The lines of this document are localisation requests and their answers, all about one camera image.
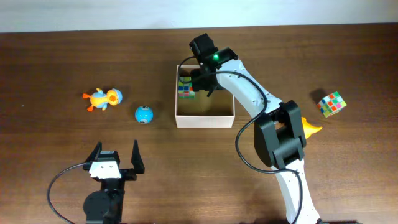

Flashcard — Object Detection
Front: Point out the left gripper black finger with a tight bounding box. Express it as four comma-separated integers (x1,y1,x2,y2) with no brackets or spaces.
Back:
131,140,145,174
85,142,102,162

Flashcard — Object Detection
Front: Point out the multicoloured puzzle cube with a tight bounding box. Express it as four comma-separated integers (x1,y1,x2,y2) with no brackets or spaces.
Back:
317,91,347,118
178,77,195,99

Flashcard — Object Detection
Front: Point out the orange dinosaur toy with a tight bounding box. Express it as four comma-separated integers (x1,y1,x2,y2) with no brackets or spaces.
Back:
302,117,323,139

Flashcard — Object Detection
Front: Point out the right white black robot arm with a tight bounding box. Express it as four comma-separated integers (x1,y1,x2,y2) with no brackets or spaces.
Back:
189,34,322,223

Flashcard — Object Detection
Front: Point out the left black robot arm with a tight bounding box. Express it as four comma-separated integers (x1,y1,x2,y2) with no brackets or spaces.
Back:
83,141,145,224

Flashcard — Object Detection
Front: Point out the open beige cardboard box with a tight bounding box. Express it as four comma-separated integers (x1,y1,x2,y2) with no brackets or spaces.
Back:
174,65,235,128

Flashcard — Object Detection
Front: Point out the blue ball toy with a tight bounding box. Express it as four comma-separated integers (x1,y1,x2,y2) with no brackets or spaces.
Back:
134,105,154,124

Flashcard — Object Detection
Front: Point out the orange and blue duck toy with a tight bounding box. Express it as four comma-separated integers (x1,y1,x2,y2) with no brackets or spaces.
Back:
82,88,123,112

